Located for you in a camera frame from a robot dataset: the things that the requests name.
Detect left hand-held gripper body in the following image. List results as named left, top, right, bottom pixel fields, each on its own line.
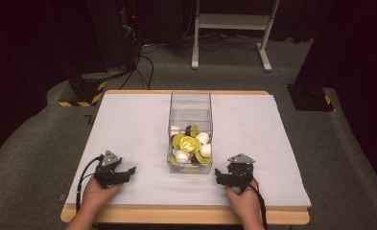
left=94, top=149, right=124, bottom=189

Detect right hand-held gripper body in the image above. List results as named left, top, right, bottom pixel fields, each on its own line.
left=225, top=152, right=256, bottom=194

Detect pile of coffee capsules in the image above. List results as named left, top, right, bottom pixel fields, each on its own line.
left=169, top=124, right=213, bottom=166

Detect clear plastic box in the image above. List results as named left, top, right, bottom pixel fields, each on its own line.
left=166, top=91, right=214, bottom=175

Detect person's right hand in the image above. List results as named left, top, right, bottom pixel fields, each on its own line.
left=224, top=179, right=261, bottom=224

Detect person's left hand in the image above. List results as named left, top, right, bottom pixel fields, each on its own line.
left=81, top=176, right=124, bottom=221

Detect white foam mat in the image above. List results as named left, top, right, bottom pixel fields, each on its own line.
left=65, top=92, right=313, bottom=209

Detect wooden table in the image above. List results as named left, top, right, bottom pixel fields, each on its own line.
left=59, top=89, right=312, bottom=226

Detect black yellow striped stand base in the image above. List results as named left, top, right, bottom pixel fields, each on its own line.
left=58, top=75, right=108, bottom=108

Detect black computer tower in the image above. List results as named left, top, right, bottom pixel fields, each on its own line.
left=85, top=0, right=141, bottom=71

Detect white metal stand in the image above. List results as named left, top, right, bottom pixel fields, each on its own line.
left=191, top=0, right=282, bottom=73

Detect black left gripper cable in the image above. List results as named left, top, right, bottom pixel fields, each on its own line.
left=75, top=154, right=104, bottom=214

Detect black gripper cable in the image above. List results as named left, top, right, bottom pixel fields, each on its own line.
left=75, top=154, right=104, bottom=214
left=247, top=182, right=270, bottom=230

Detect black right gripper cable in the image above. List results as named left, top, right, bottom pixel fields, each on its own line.
left=247, top=182, right=270, bottom=230

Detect black floor cables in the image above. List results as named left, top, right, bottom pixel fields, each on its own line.
left=118, top=32, right=190, bottom=91

